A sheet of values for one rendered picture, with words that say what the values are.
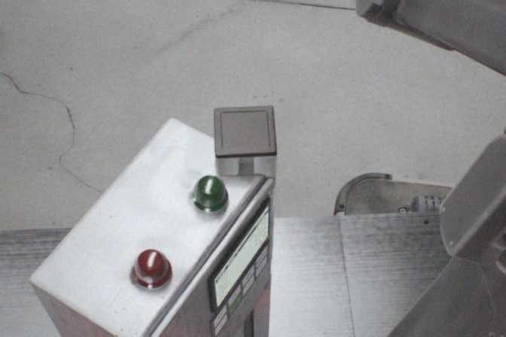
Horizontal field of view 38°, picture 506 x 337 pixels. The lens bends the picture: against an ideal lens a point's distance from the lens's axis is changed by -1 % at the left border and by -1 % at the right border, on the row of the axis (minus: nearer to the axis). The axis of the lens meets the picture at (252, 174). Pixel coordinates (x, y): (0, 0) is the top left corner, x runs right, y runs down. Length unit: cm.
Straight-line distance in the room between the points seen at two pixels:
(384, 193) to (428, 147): 46
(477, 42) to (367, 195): 151
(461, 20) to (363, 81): 203
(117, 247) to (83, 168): 189
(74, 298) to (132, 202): 8
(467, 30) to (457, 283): 20
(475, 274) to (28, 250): 98
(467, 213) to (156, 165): 25
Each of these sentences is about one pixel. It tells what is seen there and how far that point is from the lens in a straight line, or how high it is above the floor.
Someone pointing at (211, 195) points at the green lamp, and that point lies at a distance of 51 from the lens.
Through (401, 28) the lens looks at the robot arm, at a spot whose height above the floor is 142.
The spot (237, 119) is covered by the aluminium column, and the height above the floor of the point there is 150.
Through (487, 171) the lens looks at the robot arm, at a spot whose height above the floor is 162.
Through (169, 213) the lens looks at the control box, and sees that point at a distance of 53.
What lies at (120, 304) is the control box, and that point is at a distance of 50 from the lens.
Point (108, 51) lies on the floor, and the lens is 271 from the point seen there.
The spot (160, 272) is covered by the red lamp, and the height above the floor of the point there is 149.
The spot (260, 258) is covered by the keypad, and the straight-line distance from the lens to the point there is 62.
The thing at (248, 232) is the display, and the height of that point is 145.
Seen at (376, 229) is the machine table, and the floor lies 83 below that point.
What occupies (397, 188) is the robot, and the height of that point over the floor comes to 24.
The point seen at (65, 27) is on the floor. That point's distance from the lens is 283.
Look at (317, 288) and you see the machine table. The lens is 122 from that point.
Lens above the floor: 193
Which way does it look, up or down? 56 degrees down
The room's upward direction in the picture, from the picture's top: straight up
